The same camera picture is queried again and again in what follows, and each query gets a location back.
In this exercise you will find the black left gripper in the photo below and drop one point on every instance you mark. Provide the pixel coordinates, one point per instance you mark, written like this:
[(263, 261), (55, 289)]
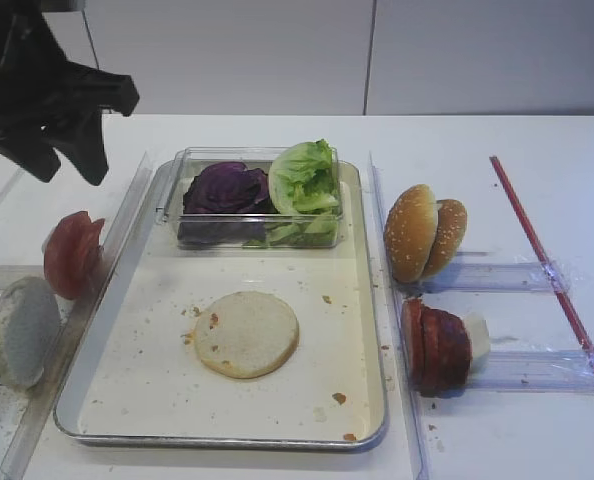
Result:
[(34, 72)]

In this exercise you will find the pale bun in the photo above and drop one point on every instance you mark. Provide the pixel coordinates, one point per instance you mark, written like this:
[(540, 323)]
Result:
[(246, 334), (29, 323)]

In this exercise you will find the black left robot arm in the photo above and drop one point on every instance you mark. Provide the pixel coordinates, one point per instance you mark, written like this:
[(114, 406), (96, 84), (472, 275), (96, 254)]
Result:
[(59, 4)]

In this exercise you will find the front red tomato slice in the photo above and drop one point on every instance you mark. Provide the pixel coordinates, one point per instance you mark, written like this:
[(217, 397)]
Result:
[(64, 254)]

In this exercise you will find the red tomato slice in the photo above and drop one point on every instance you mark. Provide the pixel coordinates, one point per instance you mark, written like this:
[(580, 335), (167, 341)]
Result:
[(64, 254), (92, 247)]

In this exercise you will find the rear red tomato slice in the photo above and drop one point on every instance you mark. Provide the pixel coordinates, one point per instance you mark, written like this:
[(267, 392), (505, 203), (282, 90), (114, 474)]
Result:
[(92, 247)]

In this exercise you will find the green lettuce leaf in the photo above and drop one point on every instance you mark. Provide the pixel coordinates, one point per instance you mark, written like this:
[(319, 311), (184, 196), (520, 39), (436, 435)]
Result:
[(303, 184)]

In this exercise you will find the front brown meat patty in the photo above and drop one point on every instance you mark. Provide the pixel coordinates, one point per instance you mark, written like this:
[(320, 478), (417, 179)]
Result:
[(414, 339)]

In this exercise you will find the white cheese slice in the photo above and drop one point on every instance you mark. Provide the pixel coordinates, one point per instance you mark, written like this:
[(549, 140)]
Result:
[(478, 334)]

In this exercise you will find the clear plastic container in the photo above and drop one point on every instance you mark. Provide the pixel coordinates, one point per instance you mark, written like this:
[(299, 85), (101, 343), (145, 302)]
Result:
[(178, 174)]

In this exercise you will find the purple cabbage leaf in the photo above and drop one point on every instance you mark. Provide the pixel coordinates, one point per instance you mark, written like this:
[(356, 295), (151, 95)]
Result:
[(225, 188)]

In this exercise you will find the metal baking tray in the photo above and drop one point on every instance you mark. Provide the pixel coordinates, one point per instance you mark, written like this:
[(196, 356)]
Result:
[(137, 380)]

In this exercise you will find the front sesame bun top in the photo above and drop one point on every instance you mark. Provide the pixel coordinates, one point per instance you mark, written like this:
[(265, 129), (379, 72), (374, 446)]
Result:
[(410, 231)]

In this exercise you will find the sesame bun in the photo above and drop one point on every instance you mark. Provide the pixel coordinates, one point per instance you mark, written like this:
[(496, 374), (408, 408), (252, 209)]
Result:
[(410, 231), (451, 229)]

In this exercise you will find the rear sesame bun top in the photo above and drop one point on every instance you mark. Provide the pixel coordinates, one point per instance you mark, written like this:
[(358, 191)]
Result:
[(451, 229)]

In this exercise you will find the clear upper right holder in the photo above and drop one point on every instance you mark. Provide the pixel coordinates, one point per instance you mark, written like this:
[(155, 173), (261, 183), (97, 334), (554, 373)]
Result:
[(523, 277)]

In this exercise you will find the clear holder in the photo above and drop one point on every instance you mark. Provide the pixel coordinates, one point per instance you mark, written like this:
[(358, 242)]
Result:
[(563, 371), (523, 277)]

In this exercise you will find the clear lower right holder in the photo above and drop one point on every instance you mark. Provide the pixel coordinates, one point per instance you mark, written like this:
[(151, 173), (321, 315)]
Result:
[(563, 371)]

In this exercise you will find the red plastic strip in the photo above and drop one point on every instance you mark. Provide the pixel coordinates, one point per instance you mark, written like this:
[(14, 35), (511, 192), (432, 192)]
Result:
[(547, 264)]

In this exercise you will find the clear rail left of tray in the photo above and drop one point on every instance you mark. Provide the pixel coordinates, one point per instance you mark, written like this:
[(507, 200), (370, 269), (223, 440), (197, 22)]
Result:
[(42, 397)]

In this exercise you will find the clear rail of tray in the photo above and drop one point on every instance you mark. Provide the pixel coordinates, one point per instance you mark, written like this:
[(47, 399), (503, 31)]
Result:
[(408, 399), (42, 397)]

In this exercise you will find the clear rail right of tray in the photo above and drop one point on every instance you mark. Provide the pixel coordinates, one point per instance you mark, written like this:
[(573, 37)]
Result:
[(408, 399)]

